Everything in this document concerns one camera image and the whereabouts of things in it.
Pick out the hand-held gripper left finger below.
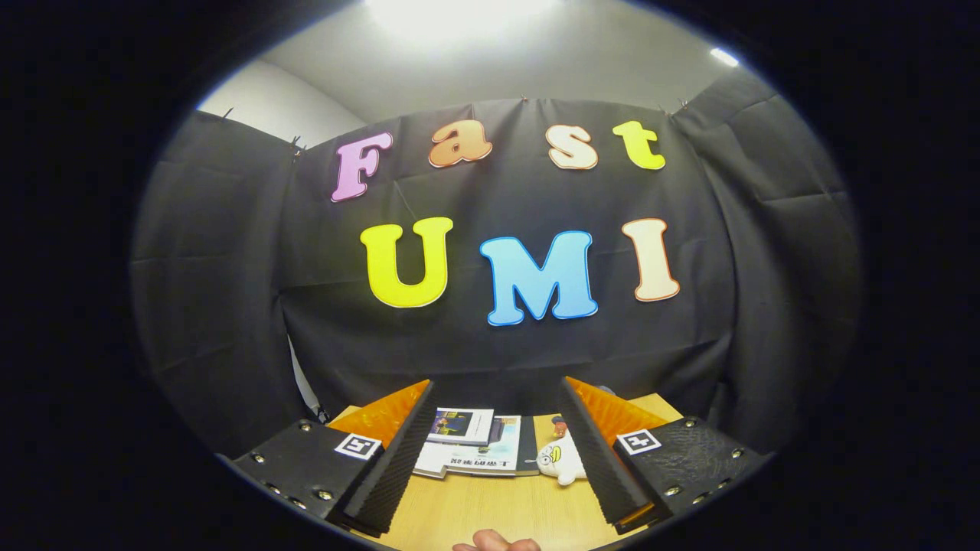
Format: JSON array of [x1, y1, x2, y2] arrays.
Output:
[[230, 379, 437, 536]]

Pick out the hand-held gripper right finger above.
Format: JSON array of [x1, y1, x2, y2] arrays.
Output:
[[557, 377, 770, 535]]

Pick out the white duck plush toy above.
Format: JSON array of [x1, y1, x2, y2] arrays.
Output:
[[536, 439, 589, 487]]

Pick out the dark grey book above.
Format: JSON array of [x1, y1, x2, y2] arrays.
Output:
[[517, 416, 539, 475]]

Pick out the book pale blue cover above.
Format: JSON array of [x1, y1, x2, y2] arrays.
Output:
[[413, 416, 521, 479]]

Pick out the bright ceiling light panel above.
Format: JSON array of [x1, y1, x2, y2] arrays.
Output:
[[367, 0, 564, 39]]

